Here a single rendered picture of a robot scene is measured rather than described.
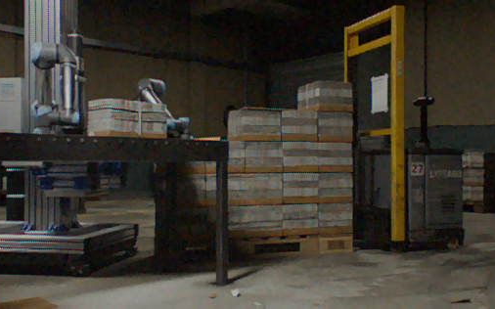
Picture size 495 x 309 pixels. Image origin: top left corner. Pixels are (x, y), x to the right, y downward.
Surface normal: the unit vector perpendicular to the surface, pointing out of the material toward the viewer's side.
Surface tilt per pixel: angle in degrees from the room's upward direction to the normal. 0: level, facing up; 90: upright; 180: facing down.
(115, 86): 90
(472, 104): 90
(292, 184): 90
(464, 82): 90
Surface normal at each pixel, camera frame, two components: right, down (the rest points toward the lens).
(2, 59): 0.66, 0.00
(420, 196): 0.34, 0.00
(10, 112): -0.19, 0.00
